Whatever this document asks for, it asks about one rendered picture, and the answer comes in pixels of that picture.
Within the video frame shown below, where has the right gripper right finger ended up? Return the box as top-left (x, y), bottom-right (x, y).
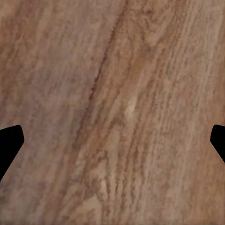
top-left (210, 124), bottom-right (225, 162)

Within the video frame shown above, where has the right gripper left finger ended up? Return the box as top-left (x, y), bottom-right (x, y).
top-left (0, 125), bottom-right (24, 180)

